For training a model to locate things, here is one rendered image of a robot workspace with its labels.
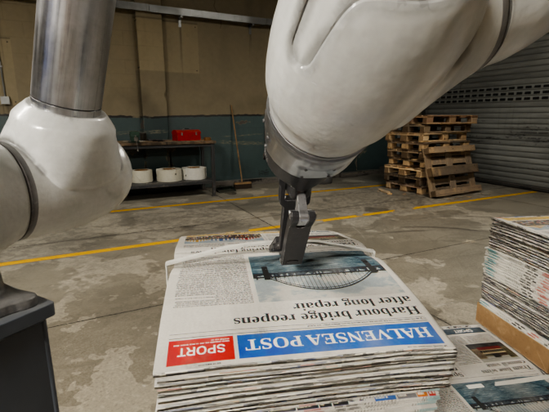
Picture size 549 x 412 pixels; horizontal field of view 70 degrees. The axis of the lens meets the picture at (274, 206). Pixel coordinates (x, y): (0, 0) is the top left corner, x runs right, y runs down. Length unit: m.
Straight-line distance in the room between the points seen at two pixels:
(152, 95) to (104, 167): 6.19
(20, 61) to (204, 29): 2.81
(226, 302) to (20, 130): 0.41
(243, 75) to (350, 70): 7.24
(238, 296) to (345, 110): 0.28
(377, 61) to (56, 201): 0.56
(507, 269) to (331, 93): 0.71
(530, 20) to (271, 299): 0.33
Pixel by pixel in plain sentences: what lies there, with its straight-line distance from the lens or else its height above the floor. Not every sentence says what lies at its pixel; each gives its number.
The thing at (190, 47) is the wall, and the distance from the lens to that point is 7.19.
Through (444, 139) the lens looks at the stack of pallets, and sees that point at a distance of 7.26.
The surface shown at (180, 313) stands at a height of 1.07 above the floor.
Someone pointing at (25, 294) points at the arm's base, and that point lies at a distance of 0.67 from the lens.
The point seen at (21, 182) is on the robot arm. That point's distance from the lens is 0.64.
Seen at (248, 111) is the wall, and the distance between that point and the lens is 7.44.
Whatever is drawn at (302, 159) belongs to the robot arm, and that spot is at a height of 1.23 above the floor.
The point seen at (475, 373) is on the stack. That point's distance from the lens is 0.82.
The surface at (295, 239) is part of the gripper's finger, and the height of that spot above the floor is 1.13.
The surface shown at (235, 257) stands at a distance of 0.55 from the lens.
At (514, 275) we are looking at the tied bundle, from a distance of 0.87.
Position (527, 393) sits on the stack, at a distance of 0.81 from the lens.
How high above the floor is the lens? 1.26
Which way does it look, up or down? 13 degrees down
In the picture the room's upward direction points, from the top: straight up
